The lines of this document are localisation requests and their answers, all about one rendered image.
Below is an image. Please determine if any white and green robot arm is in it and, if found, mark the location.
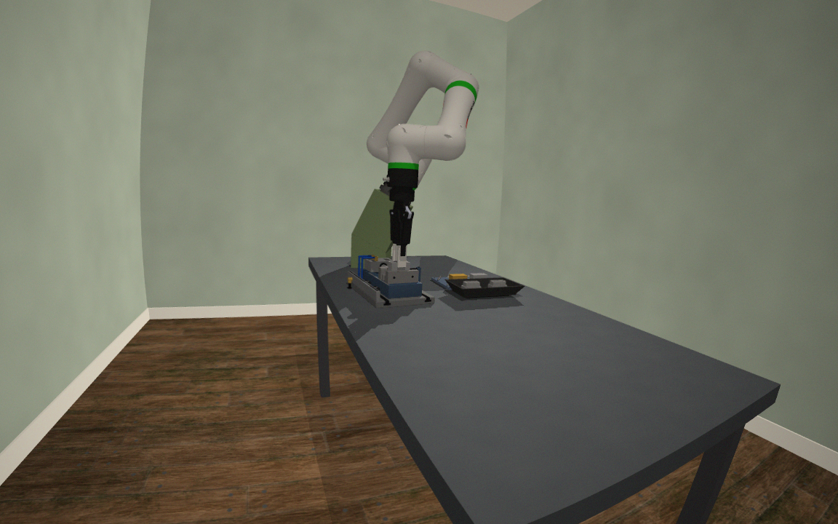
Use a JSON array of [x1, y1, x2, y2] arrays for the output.
[[367, 50, 479, 195]]

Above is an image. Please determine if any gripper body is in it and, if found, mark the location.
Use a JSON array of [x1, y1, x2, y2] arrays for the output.
[[389, 189, 415, 220]]

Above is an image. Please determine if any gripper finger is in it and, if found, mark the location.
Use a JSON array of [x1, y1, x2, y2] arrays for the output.
[[396, 206, 414, 267], [389, 207, 399, 261]]

